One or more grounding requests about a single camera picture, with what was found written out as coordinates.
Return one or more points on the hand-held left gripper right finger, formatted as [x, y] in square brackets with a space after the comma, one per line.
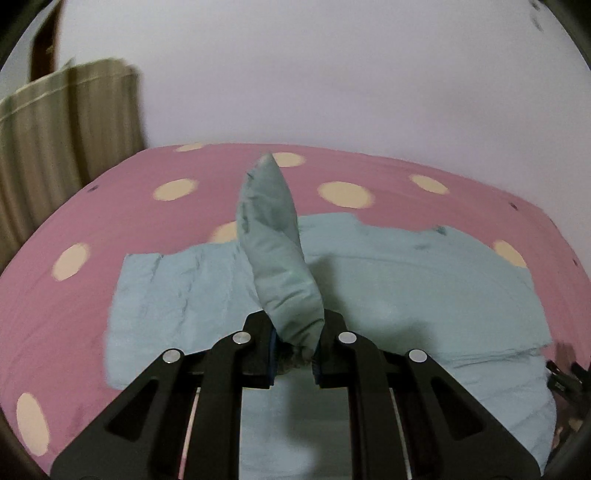
[323, 364]

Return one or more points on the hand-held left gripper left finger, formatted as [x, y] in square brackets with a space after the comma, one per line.
[264, 355]

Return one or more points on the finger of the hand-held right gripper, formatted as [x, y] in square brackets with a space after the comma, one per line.
[564, 381]

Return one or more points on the light blue puffer jacket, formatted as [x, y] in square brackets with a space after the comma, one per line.
[397, 295]

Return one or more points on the pink polka-dot bed sheet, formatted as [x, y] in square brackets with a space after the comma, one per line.
[83, 300]

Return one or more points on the striped beige cloth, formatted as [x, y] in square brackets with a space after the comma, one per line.
[60, 138]

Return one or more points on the dark brown wooden door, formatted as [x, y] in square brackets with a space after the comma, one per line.
[46, 41]

